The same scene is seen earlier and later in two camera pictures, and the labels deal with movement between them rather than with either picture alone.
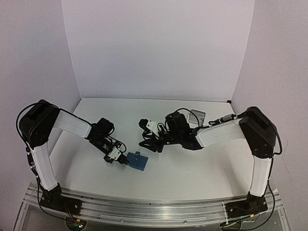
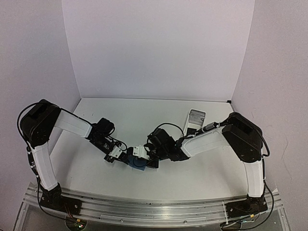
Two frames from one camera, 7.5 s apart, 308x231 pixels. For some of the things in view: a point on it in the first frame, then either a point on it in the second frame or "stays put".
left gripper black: (121, 160) stays put
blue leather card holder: (136, 160) stays put
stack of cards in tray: (197, 117) stays put
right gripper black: (154, 145) → (155, 165)
